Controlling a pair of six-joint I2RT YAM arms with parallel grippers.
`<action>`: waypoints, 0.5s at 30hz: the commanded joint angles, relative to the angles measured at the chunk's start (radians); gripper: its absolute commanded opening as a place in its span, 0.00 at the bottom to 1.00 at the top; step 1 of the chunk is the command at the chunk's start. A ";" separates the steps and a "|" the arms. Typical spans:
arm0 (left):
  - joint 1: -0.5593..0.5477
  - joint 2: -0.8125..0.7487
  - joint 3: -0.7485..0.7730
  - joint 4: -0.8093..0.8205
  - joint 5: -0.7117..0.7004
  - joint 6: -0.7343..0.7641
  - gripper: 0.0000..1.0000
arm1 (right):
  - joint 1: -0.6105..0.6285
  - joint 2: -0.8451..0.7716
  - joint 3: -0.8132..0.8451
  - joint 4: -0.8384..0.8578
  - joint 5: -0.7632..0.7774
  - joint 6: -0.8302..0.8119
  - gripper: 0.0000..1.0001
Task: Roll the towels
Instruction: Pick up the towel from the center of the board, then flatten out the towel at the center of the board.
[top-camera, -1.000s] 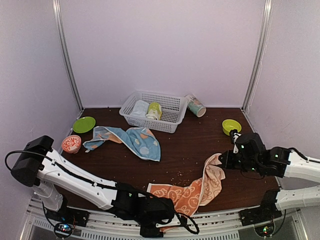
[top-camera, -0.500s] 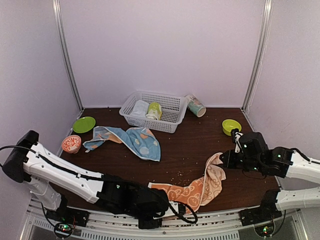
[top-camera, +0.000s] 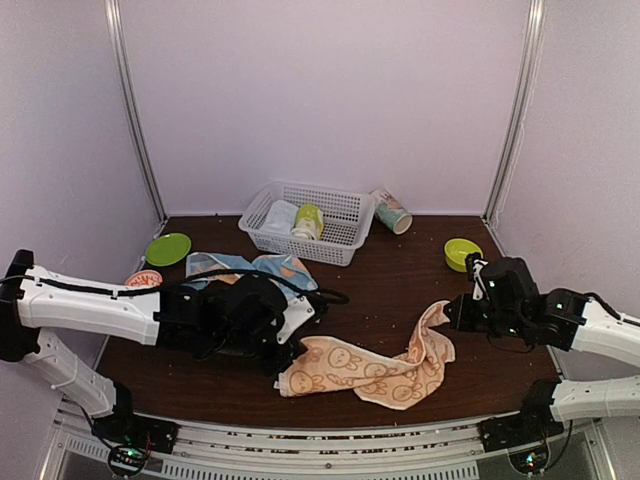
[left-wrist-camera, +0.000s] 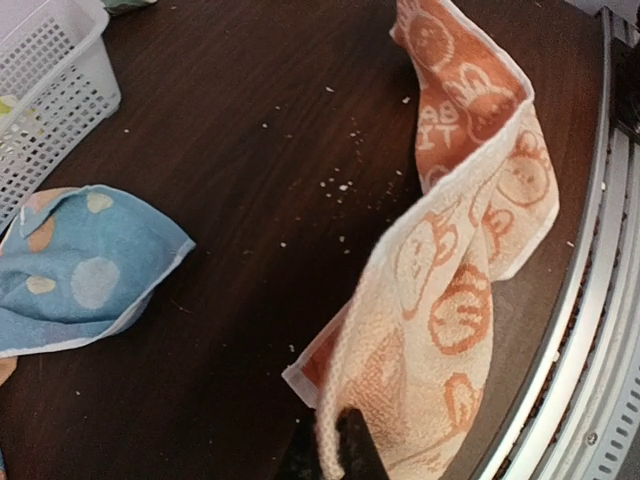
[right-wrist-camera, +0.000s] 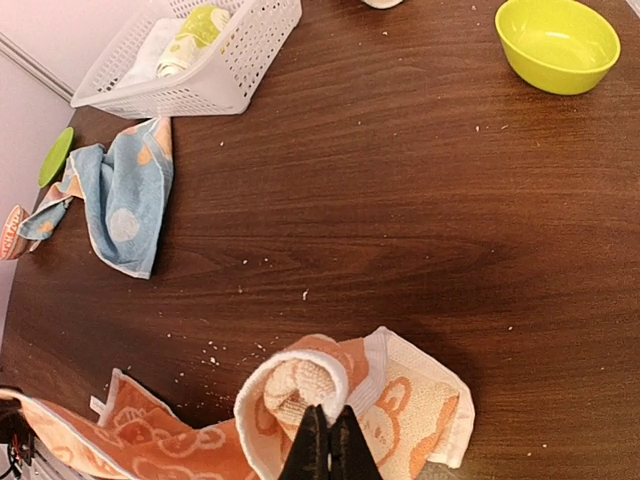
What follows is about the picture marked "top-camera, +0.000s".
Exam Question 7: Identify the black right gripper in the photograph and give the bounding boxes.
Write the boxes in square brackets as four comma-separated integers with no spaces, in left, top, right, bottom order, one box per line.
[445,293,528,340]

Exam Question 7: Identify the orange bunny towel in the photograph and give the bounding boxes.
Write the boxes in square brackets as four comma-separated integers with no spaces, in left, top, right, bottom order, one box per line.
[274,300,456,411]

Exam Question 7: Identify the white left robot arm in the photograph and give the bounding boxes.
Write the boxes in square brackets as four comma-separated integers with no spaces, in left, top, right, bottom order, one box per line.
[1,250,315,444]

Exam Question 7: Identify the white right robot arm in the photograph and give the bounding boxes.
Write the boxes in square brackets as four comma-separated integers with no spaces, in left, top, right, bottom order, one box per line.
[444,253,639,442]

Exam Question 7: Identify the blue patterned towel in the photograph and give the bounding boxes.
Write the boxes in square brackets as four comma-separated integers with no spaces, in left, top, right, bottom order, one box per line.
[185,251,320,346]

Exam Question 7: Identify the green bowl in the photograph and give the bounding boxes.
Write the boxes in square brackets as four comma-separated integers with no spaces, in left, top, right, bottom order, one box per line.
[443,238,483,273]

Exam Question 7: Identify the green plate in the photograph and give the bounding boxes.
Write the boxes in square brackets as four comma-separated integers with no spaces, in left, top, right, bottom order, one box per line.
[145,233,192,267]

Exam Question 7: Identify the white rolled towel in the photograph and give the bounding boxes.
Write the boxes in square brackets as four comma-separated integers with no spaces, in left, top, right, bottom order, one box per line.
[261,199,299,235]

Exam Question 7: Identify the green rolled towel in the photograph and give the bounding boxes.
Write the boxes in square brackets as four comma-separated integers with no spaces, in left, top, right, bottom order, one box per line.
[291,204,324,241]

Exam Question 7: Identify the white plastic basket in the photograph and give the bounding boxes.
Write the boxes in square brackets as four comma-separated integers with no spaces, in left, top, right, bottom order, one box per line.
[238,182,374,267]

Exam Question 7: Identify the teal patterned paper cup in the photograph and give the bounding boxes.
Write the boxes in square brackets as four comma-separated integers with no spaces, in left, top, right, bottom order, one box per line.
[370,189,413,235]

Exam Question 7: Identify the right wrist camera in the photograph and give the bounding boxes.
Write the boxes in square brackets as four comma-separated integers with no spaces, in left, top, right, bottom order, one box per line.
[465,252,489,301]

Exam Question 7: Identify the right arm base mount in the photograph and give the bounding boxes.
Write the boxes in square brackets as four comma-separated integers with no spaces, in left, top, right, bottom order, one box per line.
[478,380,564,453]

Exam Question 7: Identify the front aluminium rail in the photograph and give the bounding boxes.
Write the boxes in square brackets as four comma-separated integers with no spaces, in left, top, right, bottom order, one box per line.
[39,394,616,480]

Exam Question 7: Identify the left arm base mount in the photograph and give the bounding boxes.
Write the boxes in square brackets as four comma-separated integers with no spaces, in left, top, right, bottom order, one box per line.
[92,382,179,454]

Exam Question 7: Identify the left aluminium frame post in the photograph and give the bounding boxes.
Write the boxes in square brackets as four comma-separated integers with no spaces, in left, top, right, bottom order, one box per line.
[104,0,168,223]

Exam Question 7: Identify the aluminium frame post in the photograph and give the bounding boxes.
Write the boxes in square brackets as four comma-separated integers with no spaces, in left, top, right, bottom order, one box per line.
[104,0,168,223]
[483,0,546,228]

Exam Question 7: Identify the right aluminium frame post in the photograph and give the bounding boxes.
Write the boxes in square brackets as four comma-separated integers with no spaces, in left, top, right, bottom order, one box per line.
[483,0,546,228]

